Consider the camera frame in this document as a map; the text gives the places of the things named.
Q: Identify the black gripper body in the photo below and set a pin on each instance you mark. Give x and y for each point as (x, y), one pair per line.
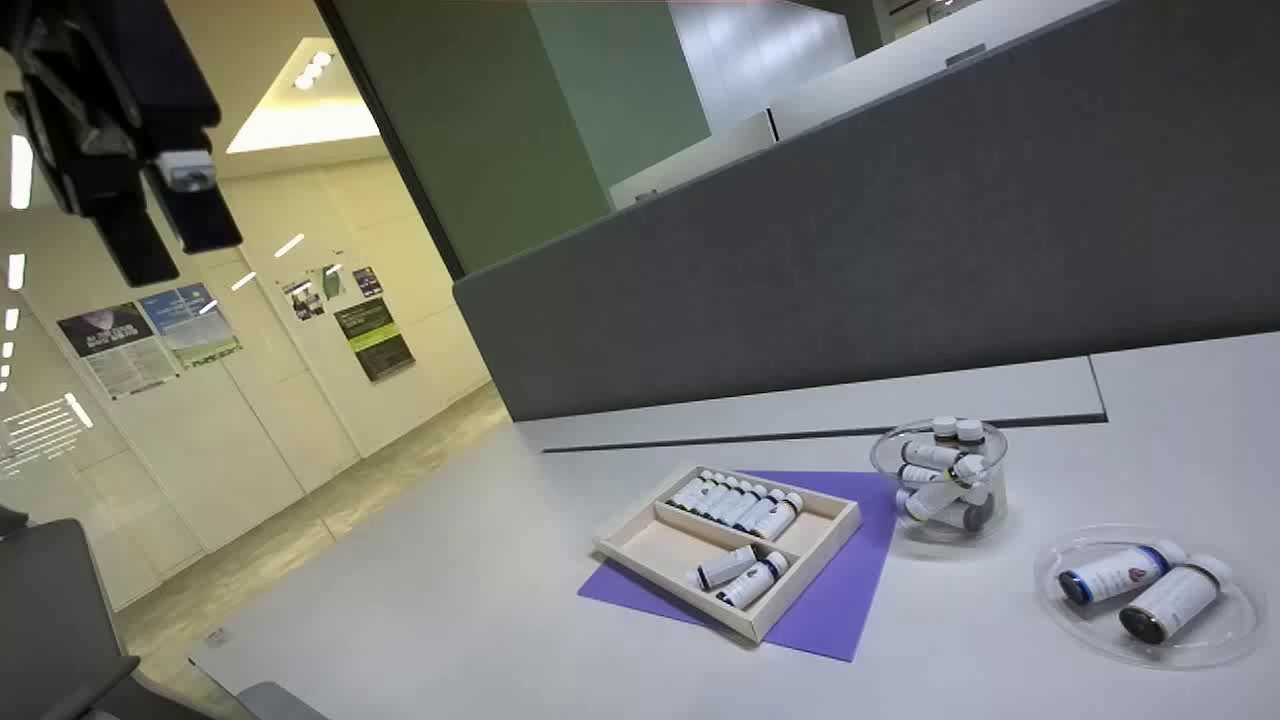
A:
(94, 104)

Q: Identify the small green wall poster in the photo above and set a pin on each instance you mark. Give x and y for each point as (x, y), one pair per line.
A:
(329, 278)

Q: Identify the black and green wall poster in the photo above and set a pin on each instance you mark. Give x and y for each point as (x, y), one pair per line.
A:
(372, 343)

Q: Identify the blue wall poster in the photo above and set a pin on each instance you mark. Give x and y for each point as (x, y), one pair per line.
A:
(191, 327)

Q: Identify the clear glass bowl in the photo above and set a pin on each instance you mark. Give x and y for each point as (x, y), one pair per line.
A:
(885, 462)

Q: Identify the wooden compartment tray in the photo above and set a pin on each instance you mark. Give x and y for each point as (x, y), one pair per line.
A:
(642, 550)

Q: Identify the small white bottle dark cap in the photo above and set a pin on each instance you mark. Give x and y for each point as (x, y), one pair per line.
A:
(770, 512)
(785, 519)
(721, 502)
(940, 462)
(940, 502)
(944, 430)
(753, 511)
(687, 492)
(739, 507)
(721, 571)
(702, 499)
(975, 434)
(750, 583)

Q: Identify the grey felt desk divider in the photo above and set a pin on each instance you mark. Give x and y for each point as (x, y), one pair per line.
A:
(867, 243)

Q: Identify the dark and white wall poster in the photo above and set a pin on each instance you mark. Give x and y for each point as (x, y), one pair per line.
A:
(113, 348)

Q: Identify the purple paper mat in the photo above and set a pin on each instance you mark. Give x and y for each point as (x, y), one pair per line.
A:
(852, 585)

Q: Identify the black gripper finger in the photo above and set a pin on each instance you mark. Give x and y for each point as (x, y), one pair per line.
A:
(138, 243)
(200, 227)

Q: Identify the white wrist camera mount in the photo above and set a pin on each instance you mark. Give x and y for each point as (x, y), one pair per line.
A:
(184, 170)

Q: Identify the large white bottle blue cap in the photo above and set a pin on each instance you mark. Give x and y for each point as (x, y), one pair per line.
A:
(1117, 574)

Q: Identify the large white bottle black cap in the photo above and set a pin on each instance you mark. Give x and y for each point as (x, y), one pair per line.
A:
(1176, 601)

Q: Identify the white office partition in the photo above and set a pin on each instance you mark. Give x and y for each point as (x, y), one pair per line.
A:
(852, 93)

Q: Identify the clear plastic plate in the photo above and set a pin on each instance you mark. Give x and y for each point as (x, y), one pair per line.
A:
(1066, 627)

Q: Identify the small dark wall poster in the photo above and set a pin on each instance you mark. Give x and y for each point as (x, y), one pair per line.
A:
(365, 282)
(307, 299)

